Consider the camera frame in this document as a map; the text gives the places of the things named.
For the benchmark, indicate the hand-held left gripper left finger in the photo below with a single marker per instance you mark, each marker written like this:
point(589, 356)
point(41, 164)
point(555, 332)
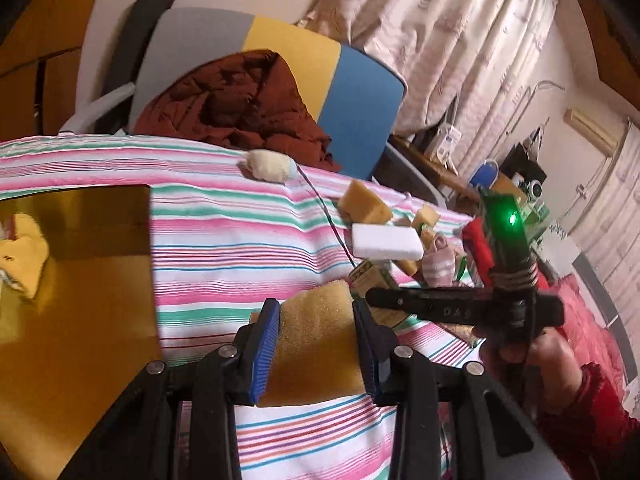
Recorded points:
point(265, 355)

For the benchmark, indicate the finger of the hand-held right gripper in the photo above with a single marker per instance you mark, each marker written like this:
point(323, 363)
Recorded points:
point(440, 305)

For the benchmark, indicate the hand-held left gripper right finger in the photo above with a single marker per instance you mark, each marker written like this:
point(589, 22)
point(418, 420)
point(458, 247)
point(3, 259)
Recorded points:
point(369, 360)

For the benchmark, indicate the person's right forearm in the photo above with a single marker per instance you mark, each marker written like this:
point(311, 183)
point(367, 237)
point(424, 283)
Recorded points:
point(595, 435)

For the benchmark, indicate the person's right hand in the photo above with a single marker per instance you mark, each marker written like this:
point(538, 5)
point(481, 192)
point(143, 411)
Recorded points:
point(550, 370)

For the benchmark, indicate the red cloth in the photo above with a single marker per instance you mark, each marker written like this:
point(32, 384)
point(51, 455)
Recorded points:
point(477, 250)

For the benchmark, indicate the pink striped sock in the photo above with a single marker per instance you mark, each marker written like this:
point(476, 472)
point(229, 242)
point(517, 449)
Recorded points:
point(440, 262)

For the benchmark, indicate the green paper carton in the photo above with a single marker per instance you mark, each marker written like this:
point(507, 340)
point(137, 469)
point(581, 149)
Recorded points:
point(367, 275)

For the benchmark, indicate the black monitor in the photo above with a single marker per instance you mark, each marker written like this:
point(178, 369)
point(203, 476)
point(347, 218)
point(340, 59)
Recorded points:
point(520, 160)

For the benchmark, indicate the white foam block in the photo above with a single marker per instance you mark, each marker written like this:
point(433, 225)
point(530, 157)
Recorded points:
point(385, 242)

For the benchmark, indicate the pink patterned curtain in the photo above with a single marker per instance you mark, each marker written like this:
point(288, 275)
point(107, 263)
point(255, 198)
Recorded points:
point(610, 210)

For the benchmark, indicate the red quilted blanket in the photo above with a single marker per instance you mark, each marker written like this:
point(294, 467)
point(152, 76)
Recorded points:
point(585, 320)

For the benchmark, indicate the wooden desk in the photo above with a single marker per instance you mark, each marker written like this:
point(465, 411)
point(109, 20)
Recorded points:
point(425, 160)

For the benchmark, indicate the white carton box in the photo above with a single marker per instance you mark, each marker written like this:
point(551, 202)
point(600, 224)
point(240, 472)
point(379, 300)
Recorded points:
point(448, 141)

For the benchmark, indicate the cream plush toy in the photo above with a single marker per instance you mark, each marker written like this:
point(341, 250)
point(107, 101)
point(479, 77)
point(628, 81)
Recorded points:
point(267, 166)

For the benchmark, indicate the grey yellow blue chair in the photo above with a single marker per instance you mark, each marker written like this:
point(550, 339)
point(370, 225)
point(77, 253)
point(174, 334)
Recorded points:
point(360, 110)

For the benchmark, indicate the beige patterned curtain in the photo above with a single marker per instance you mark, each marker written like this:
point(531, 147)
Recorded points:
point(440, 35)

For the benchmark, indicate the dark red jacket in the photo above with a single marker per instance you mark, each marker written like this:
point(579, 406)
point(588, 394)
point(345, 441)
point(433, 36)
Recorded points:
point(230, 105)

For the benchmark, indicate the yellow cloth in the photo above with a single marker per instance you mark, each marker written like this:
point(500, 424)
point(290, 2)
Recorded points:
point(22, 260)

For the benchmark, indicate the wooden cabinet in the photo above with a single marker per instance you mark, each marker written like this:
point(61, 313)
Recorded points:
point(30, 85)

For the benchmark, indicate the wall air conditioner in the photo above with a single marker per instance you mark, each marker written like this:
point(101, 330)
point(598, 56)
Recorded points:
point(595, 130)

